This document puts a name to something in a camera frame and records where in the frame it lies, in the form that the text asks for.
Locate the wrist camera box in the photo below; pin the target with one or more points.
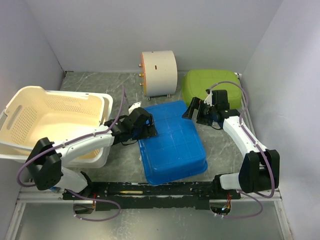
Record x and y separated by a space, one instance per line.
208 100
134 106

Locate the aluminium frame rail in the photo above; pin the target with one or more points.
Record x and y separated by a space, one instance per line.
46 216

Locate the green plastic tub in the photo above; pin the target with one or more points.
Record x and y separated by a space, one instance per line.
197 81

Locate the beige cylindrical device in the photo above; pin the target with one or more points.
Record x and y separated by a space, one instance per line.
159 73

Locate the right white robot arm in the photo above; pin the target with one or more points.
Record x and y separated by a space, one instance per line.
260 169

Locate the white plastic basket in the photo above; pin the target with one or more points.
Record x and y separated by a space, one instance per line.
73 120

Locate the blue plastic tub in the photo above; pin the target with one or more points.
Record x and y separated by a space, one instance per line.
176 152

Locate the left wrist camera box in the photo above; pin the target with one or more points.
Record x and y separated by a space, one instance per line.
134 106

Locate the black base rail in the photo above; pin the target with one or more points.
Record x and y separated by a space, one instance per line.
188 194

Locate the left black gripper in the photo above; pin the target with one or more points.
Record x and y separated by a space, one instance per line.
151 131

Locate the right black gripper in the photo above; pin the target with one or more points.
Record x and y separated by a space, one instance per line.
196 103

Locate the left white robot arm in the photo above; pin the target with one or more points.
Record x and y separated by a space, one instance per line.
47 160

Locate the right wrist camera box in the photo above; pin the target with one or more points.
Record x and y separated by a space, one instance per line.
208 100

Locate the cream perforated laundry basket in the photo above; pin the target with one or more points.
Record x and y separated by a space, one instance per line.
34 113

